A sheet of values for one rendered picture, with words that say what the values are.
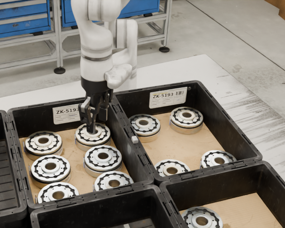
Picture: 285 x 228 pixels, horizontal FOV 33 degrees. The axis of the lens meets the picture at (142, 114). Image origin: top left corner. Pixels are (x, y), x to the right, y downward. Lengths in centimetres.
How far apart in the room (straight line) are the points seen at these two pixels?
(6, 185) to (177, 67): 102
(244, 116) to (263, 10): 284
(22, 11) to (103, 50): 207
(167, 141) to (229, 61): 224
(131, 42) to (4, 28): 169
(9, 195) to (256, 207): 63
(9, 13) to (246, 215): 221
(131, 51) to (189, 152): 38
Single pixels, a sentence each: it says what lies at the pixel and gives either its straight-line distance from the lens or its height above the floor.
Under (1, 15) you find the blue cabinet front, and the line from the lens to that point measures 308.
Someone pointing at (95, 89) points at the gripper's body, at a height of 112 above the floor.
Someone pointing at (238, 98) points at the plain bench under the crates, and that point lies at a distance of 190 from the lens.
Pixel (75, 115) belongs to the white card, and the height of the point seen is 88.
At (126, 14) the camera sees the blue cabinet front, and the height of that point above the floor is 34.
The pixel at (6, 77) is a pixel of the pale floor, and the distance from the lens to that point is 335.
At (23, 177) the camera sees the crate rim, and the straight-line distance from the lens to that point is 117.
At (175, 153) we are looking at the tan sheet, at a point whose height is 83.
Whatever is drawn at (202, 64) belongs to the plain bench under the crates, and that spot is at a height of 70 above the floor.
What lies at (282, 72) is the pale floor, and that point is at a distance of 360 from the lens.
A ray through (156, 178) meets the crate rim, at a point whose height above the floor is 93.
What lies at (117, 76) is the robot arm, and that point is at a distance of 107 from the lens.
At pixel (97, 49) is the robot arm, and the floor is 122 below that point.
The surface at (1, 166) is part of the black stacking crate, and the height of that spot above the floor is 83.
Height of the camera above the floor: 172
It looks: 36 degrees down
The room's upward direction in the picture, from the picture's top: 4 degrees clockwise
